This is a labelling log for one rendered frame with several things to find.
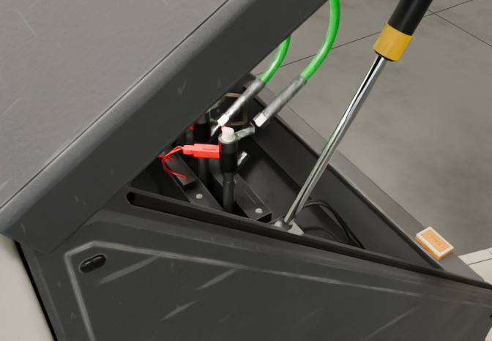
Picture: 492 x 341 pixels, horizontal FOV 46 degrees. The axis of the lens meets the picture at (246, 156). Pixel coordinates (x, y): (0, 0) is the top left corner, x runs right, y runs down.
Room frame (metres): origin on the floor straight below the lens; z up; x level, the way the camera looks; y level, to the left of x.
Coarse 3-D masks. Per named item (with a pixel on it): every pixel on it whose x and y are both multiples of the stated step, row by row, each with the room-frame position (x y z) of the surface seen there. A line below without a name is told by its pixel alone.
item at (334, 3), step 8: (336, 0) 0.72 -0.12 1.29; (336, 8) 0.72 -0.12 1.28; (336, 16) 0.72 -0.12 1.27; (336, 24) 0.72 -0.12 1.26; (328, 32) 0.73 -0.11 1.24; (336, 32) 0.72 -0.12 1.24; (328, 40) 0.72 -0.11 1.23; (320, 48) 0.72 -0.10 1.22; (328, 48) 0.72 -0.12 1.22; (320, 56) 0.71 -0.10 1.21; (312, 64) 0.71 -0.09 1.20; (320, 64) 0.71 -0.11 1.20; (304, 72) 0.70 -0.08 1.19; (312, 72) 0.70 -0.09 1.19
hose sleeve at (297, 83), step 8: (296, 80) 0.70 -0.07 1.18; (304, 80) 0.69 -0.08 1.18; (288, 88) 0.69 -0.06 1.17; (296, 88) 0.69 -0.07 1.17; (280, 96) 0.68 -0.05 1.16; (288, 96) 0.68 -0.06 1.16; (272, 104) 0.67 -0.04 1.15; (280, 104) 0.67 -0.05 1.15; (264, 112) 0.67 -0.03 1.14; (272, 112) 0.67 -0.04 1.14
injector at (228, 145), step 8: (224, 144) 0.62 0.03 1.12; (232, 144) 0.62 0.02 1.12; (224, 152) 0.62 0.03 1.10; (232, 152) 0.62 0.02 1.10; (224, 160) 0.62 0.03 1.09; (232, 160) 0.62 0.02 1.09; (240, 160) 0.64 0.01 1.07; (224, 168) 0.62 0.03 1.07; (232, 168) 0.62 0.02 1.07; (224, 176) 0.62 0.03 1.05; (232, 176) 0.62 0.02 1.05; (224, 184) 0.63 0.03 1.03; (232, 184) 0.63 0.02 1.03; (224, 192) 0.63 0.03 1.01; (232, 192) 0.63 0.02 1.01; (224, 200) 0.63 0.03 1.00; (232, 200) 0.63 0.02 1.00; (224, 208) 0.63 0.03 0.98; (232, 208) 0.63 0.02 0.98
